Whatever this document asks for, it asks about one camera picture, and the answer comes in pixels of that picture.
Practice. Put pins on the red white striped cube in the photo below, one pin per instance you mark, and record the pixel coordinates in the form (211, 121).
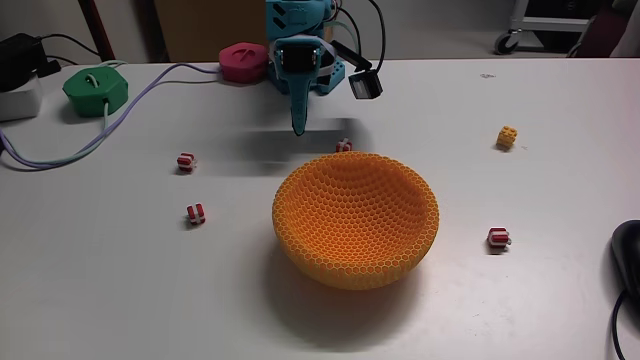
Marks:
(344, 145)
(499, 237)
(186, 162)
(196, 213)

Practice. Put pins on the yellow honeycomb basket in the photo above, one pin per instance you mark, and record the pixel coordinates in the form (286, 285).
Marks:
(355, 220)

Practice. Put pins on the yellow studded cube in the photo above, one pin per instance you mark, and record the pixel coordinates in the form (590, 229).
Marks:
(506, 136)

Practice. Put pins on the pink octagonal box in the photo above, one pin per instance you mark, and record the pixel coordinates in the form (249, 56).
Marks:
(244, 62)

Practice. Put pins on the brown wooden panel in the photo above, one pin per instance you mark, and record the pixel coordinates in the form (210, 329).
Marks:
(210, 27)

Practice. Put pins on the green octagonal box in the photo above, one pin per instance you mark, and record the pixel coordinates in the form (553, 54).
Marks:
(95, 92)

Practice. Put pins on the red pole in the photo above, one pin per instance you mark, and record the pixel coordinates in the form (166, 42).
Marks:
(97, 30)

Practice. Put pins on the white rolling cart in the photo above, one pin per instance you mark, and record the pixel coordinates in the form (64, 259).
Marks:
(550, 24)

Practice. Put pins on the white box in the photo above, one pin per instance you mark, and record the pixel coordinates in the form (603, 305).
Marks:
(17, 102)

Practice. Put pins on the black power adapter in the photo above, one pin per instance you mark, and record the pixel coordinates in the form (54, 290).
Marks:
(20, 60)

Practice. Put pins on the dark red chair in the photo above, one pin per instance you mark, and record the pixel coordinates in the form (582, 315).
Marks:
(607, 35)

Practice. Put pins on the black computer mouse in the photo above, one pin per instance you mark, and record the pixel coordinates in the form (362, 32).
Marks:
(629, 255)

